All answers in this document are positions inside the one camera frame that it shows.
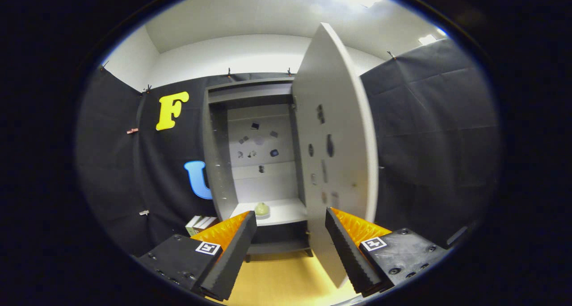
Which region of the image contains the grey cabinet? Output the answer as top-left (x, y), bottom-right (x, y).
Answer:
top-left (202, 77), bottom-right (313, 262)

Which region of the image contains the brown and green book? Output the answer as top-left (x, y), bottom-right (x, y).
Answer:
top-left (185, 215), bottom-right (218, 237)

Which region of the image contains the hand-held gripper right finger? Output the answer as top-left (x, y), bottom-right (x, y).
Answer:
top-left (324, 207), bottom-right (452, 297)

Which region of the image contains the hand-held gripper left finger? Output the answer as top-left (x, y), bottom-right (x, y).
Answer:
top-left (134, 211), bottom-right (259, 302)

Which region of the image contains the black backdrop cloth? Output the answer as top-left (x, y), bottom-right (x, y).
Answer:
top-left (76, 38), bottom-right (501, 257)

